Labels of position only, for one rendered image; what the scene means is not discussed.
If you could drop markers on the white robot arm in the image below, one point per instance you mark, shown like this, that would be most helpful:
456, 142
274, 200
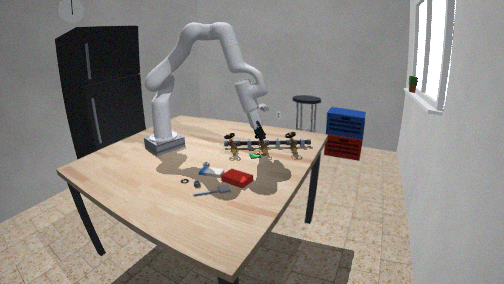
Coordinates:
192, 32

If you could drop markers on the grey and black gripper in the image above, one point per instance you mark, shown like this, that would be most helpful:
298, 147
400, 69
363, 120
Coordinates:
255, 121

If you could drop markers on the green tag with gold chain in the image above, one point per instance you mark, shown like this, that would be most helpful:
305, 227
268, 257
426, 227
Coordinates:
255, 155

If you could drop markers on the red rectangular block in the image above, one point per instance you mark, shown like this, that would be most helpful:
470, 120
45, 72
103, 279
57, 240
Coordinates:
237, 178

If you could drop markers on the dark grey pipe with tee junction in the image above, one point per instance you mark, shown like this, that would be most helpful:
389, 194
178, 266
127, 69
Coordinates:
265, 143

